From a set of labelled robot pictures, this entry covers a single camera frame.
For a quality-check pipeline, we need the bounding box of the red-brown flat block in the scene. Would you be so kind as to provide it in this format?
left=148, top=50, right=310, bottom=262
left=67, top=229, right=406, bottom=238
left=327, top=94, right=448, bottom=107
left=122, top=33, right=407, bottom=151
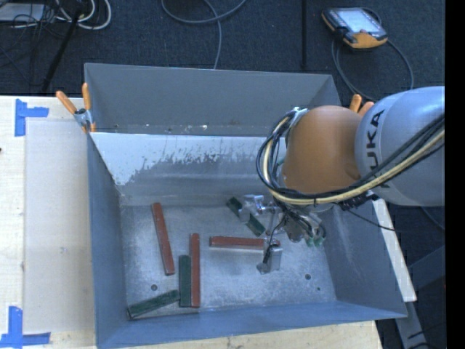
left=150, top=201, right=177, bottom=276
left=209, top=235, right=267, bottom=251
left=188, top=233, right=202, bottom=309

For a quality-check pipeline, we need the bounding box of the black cylinder on white bracket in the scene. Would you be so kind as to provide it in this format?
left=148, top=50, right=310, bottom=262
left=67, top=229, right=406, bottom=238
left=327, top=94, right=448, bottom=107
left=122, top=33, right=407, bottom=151
left=337, top=191, right=381, bottom=211

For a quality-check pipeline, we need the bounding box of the grey metal bin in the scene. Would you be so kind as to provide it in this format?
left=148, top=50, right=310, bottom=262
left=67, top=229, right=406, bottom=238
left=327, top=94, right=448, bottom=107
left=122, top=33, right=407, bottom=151
left=83, top=63, right=408, bottom=349

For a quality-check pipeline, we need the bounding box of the dark green flat block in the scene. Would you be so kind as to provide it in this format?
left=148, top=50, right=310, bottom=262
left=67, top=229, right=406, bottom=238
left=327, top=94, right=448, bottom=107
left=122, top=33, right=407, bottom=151
left=177, top=254, right=193, bottom=308
left=126, top=289, right=182, bottom=321
left=225, top=196, right=267, bottom=238

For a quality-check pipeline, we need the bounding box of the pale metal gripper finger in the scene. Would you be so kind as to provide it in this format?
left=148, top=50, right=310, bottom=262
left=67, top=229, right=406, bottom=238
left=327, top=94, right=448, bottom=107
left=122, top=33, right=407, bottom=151
left=256, top=244, right=283, bottom=275
left=238, top=193, right=265, bottom=223

